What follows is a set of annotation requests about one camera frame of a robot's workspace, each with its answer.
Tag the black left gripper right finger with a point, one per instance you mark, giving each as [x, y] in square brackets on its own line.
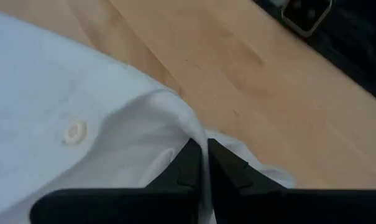
[231, 174]

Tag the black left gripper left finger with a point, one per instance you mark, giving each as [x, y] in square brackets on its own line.
[187, 171]

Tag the white shirt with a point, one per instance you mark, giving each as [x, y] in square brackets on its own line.
[66, 109]

